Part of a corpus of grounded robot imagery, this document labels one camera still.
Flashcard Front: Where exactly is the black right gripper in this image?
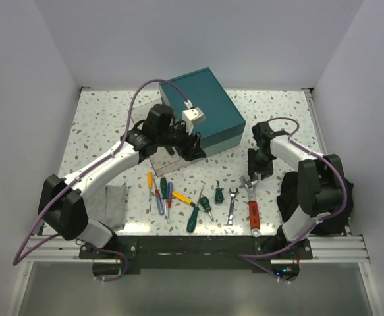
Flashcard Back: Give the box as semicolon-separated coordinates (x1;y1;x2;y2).
248;147;273;180

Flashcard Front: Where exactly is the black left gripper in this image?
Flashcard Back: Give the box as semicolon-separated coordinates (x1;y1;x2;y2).
157;118;206;161

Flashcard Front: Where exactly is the red handled adjustable wrench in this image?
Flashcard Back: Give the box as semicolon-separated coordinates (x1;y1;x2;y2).
240;176;260;238

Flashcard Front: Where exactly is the thin silver awl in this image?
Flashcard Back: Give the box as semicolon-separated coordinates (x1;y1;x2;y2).
198;182;206;204

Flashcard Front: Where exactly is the clear plastic drawer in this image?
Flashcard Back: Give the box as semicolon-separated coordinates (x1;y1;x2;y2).
126;103;188;176

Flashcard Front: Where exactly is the teal drawer box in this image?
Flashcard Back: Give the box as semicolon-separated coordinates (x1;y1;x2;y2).
170;67;246;157

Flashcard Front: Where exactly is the silver end spanner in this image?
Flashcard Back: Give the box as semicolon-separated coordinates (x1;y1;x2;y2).
226;187;239;226

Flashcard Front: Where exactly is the small green hook tool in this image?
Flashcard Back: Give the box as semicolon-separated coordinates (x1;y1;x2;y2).
214;180;224;204

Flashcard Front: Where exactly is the stubby green screwdriver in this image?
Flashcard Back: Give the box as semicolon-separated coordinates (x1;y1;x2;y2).
200;196;214;221

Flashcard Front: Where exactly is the long green handled screwdriver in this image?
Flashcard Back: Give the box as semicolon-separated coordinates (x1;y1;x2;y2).
186;206;200;233

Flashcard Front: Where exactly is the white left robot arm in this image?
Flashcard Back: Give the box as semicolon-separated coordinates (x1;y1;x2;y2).
38;102;206;258

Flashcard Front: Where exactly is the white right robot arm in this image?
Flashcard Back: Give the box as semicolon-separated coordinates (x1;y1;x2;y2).
248;121;354;259

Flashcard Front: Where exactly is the dark green screwdriver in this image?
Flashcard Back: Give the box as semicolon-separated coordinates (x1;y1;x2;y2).
160;177;168;199

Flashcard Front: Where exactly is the yellow black screwdriver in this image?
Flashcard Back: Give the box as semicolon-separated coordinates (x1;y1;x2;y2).
173;191;196;207

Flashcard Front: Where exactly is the black cloth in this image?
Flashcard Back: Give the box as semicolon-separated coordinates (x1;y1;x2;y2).
277;171;354;236

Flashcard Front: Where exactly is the small red screwdriver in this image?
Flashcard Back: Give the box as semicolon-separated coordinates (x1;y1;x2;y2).
155;189;165;215

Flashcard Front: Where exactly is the grey cloth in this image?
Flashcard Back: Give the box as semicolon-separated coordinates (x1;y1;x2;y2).
86;184;128;231

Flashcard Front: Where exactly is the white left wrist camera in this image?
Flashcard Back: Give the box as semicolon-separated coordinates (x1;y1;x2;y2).
182;107;206;126

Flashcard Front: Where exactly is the blue handled screwdriver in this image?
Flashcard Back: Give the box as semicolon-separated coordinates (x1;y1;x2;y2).
166;182;173;223

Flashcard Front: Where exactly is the yellow handled screwdriver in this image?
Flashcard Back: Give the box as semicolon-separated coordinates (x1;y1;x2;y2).
148;172;153;211

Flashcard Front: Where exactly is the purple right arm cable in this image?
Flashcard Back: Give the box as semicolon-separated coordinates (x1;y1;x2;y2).
238;117;348;284

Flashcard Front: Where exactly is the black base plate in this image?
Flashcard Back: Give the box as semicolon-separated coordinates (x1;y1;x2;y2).
78;232;314;275

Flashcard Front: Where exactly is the aluminium frame rail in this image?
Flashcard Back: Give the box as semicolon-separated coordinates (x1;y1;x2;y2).
23;236;83;263

